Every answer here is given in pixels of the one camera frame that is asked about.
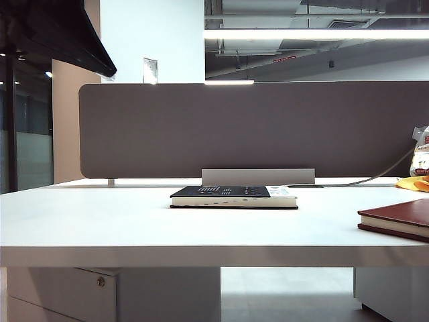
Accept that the black hardcover book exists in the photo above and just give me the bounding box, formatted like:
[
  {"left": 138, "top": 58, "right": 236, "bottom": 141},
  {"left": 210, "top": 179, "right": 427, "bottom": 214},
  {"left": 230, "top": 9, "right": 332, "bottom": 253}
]
[{"left": 170, "top": 185, "right": 299, "bottom": 211}]

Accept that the long ceiling light strip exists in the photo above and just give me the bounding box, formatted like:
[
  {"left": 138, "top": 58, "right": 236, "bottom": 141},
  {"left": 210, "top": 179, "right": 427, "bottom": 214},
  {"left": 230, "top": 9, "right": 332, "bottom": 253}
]
[{"left": 204, "top": 29, "right": 429, "bottom": 40}]

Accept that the clear plastic snack bag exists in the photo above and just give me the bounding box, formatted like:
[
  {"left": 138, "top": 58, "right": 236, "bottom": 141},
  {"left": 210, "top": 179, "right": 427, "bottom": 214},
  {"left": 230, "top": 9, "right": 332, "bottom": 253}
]
[{"left": 409, "top": 124, "right": 429, "bottom": 178}]

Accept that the dark glass partition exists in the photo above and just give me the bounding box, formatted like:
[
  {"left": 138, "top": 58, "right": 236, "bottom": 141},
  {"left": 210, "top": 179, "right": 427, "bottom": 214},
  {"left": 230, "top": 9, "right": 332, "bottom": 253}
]
[{"left": 0, "top": 50, "right": 54, "bottom": 195}]

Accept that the short ceiling light strip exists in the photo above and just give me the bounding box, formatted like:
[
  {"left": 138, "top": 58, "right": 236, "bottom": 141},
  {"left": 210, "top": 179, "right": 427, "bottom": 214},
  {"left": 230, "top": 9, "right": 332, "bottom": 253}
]
[{"left": 204, "top": 79, "right": 255, "bottom": 86}]

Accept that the grey desk divider panel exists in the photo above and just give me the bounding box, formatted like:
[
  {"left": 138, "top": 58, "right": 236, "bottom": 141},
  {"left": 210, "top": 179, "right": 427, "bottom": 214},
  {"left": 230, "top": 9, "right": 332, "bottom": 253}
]
[{"left": 78, "top": 81, "right": 429, "bottom": 180}]

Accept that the yellow cloth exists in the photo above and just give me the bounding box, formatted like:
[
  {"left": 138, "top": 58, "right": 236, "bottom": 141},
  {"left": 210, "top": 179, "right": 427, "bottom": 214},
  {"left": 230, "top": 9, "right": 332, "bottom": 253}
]
[{"left": 394, "top": 174, "right": 429, "bottom": 193}]

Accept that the white side cabinet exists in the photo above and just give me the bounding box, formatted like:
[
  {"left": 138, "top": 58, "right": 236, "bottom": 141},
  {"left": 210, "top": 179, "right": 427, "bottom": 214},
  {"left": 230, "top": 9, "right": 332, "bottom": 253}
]
[{"left": 353, "top": 267, "right": 429, "bottom": 322}]

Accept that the ceiling air vent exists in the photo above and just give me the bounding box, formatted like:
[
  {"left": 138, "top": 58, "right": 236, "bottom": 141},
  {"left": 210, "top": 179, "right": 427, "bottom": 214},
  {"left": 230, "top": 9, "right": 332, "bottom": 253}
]
[{"left": 326, "top": 19, "right": 373, "bottom": 30}]

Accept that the grey cable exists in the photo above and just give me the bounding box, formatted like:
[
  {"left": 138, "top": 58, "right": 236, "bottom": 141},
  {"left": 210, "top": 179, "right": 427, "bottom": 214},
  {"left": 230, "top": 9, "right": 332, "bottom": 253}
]
[{"left": 287, "top": 147, "right": 416, "bottom": 188}]

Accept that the red leather-bound book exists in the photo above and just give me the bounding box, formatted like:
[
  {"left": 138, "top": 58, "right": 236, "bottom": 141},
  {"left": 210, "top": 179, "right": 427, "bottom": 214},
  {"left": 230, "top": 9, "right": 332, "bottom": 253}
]
[{"left": 357, "top": 198, "right": 429, "bottom": 243}]

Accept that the silver wall plate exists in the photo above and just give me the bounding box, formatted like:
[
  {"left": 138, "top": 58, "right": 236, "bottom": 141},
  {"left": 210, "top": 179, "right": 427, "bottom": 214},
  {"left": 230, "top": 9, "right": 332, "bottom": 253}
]
[{"left": 142, "top": 57, "right": 159, "bottom": 85}]

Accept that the white drawer cabinet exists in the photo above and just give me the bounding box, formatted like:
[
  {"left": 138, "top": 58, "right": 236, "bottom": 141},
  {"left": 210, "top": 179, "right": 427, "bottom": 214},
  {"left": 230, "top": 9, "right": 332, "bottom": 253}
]
[{"left": 6, "top": 267, "right": 221, "bottom": 322}]

